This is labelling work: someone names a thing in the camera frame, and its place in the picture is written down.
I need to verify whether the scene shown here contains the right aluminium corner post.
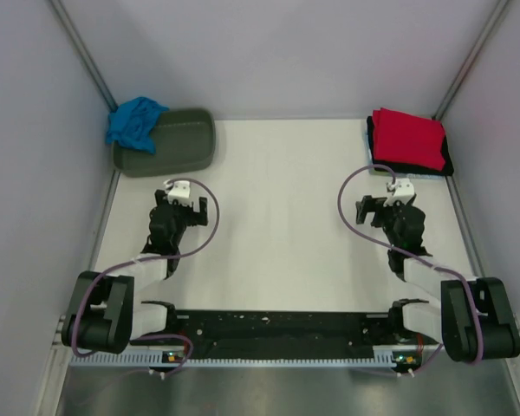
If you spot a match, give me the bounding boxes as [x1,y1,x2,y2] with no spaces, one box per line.
[432,0,513,121]

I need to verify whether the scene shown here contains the folded red t shirt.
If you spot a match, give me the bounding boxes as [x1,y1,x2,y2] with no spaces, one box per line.
[372,107,445,171]

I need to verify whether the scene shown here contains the grey slotted cable duct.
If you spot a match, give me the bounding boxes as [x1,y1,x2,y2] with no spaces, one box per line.
[70,349,420,368]

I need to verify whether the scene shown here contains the dark green plastic bin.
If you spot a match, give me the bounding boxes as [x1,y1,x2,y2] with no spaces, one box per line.
[112,107,217,178]

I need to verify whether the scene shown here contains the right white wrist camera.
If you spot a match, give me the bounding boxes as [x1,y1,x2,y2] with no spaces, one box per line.
[383,179,416,207]

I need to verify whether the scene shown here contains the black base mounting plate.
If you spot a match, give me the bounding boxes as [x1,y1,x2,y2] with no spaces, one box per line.
[129,308,434,361]

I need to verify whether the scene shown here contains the left aluminium corner post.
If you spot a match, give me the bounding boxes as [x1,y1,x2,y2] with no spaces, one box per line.
[47,0,118,112]

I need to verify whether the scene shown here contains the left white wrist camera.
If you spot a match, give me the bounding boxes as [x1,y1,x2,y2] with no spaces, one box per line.
[164,180,193,207]

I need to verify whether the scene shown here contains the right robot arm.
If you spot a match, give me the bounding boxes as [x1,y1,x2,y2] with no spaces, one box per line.
[355,195,520,363]

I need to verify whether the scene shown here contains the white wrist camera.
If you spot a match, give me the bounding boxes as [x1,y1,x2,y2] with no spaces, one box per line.
[383,179,416,207]
[164,180,193,207]

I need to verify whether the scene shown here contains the aluminium corner post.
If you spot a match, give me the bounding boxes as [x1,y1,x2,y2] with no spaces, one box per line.
[47,0,118,112]
[432,0,513,121]

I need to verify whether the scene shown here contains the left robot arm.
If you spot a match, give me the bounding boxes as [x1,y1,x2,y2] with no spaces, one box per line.
[61,181,209,356]

